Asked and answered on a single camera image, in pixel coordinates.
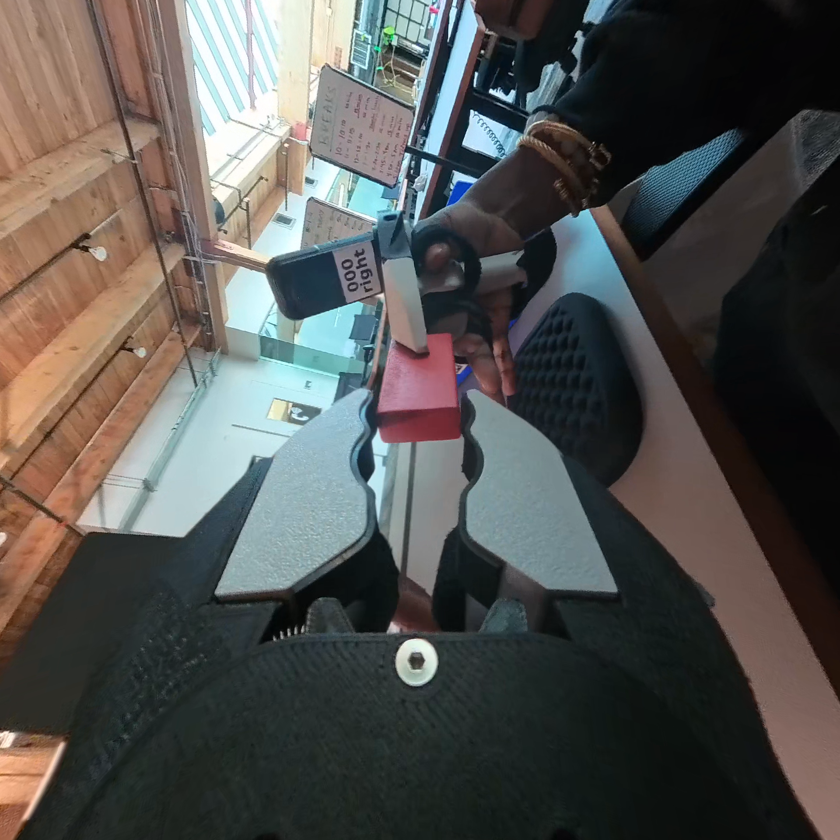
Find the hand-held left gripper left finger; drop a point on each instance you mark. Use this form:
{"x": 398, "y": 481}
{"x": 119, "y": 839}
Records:
{"x": 302, "y": 519}

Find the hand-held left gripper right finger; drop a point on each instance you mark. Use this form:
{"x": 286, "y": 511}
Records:
{"x": 538, "y": 519}

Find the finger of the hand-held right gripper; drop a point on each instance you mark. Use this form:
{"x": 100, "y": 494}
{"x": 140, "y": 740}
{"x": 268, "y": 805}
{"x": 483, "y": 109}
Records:
{"x": 407, "y": 302}

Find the red plastic piece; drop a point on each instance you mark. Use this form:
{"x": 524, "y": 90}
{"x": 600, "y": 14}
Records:
{"x": 420, "y": 391}

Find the person's right forearm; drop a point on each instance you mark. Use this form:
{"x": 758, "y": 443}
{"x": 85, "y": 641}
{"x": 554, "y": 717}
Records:
{"x": 670, "y": 79}

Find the person's right hand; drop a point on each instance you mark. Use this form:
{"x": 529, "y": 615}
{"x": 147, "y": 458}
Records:
{"x": 505, "y": 217}

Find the written whiteboard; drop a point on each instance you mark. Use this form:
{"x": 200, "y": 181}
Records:
{"x": 335, "y": 223}
{"x": 364, "y": 125}

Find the black dimpled pad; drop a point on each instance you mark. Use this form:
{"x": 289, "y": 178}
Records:
{"x": 578, "y": 387}

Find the dark mesh chair seat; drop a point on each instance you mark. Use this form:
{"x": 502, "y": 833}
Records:
{"x": 689, "y": 190}

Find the wooden support post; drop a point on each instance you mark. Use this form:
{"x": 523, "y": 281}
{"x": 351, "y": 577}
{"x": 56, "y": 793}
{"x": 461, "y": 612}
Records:
{"x": 230, "y": 252}

